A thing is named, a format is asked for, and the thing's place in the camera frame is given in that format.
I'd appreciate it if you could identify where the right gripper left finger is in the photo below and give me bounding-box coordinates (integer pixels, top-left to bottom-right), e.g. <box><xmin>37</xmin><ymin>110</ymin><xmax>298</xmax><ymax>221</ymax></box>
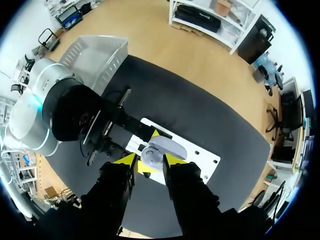
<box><xmin>74</xmin><ymin>152</ymin><xmax>139</xmax><ymax>235</ymax></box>

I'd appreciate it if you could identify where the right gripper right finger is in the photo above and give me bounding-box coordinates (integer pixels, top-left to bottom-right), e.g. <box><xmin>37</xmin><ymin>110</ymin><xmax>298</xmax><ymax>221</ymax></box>
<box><xmin>162</xmin><ymin>153</ymin><xmax>226</xmax><ymax>236</ymax></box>

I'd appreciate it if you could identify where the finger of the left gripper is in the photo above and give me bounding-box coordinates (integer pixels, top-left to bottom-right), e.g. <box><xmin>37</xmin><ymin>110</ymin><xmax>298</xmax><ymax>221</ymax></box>
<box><xmin>124</xmin><ymin>112</ymin><xmax>161</xmax><ymax>141</ymax></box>
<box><xmin>107</xmin><ymin>140</ymin><xmax>151</xmax><ymax>174</ymax></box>

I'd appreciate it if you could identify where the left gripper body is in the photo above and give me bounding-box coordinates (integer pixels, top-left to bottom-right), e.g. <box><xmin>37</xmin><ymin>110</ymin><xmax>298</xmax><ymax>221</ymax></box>
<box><xmin>41</xmin><ymin>78</ymin><xmax>132</xmax><ymax>167</ymax></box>

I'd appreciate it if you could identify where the pale lavender earbud case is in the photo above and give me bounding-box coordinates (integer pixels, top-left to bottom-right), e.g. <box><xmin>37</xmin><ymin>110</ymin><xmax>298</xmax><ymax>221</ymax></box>
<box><xmin>140</xmin><ymin>135</ymin><xmax>189</xmax><ymax>173</ymax></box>

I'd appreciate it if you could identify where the white plate with black stands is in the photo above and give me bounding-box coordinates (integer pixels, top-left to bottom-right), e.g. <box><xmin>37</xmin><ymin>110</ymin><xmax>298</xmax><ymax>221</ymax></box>
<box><xmin>126</xmin><ymin>117</ymin><xmax>222</xmax><ymax>186</ymax></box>

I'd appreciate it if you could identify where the grey slotted basket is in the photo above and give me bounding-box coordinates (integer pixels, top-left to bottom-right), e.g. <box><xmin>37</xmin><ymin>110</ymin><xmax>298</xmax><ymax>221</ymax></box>
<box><xmin>58</xmin><ymin>35</ymin><xmax>129</xmax><ymax>99</ymax></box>

